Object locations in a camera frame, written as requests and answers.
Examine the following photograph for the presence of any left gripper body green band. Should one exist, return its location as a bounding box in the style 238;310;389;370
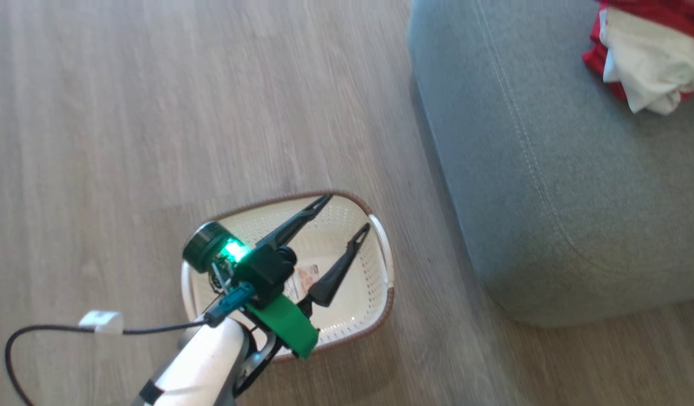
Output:
182;220;320;360

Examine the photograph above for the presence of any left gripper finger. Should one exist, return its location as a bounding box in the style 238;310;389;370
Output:
256;195;333;249
307;223;372;306

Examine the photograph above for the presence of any red shirt with green print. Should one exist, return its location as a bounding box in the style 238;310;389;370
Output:
582;10;694;103

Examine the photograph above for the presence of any white garment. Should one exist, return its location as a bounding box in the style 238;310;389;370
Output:
599;7;694;116

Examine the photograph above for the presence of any white laundry basket brown rim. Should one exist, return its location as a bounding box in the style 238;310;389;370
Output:
180;191;395;362

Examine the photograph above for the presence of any paper label inside basket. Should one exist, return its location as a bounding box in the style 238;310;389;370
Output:
284;265;320;301

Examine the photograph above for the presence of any grey fabric sofa seat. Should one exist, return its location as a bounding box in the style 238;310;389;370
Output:
408;0;694;328

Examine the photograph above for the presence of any white left cable tag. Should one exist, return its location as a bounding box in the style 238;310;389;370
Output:
78;310;125;337

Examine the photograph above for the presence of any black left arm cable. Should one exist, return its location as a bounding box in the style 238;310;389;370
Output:
5;282;256;406

